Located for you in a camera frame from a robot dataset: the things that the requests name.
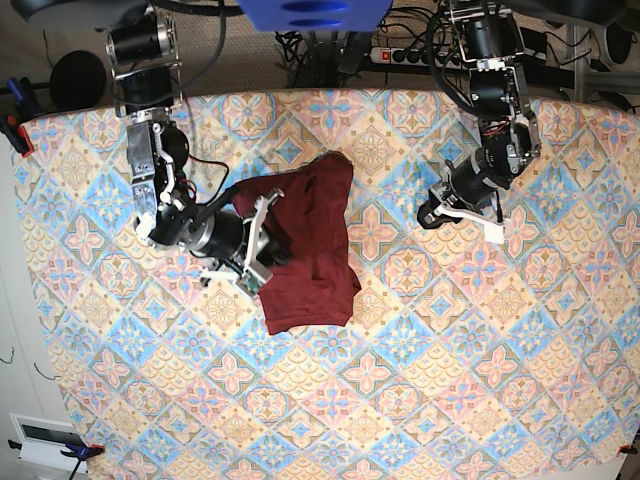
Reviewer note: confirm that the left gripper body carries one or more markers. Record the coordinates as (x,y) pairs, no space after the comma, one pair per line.
(470,194)

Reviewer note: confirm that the orange clamp lower right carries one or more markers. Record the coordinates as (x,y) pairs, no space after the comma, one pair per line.
(628,450)

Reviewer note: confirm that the black round stool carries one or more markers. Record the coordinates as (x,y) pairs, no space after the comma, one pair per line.
(78,81)

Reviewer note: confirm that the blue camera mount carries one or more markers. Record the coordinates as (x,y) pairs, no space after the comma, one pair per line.
(315,15)

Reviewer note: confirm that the patterned tile tablecloth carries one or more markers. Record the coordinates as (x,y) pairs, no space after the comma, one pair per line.
(462,360)

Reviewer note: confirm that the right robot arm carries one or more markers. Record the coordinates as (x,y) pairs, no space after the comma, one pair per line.
(145,66)

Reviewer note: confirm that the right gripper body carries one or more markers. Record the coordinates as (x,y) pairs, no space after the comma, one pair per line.
(231,245)

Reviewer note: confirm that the blue orange clamp lower left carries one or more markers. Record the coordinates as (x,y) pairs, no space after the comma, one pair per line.
(75,452)

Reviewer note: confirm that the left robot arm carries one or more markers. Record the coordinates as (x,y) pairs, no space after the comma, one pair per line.
(490,46)

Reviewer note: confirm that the white power strip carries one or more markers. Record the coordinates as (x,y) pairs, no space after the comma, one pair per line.
(412,57)

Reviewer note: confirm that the maroon t-shirt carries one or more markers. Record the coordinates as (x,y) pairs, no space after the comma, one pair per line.
(316,286)

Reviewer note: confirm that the white floor outlet box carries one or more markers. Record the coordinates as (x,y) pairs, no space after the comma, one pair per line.
(42,442)

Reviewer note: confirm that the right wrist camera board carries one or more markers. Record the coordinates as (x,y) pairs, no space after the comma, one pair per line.
(249,284)

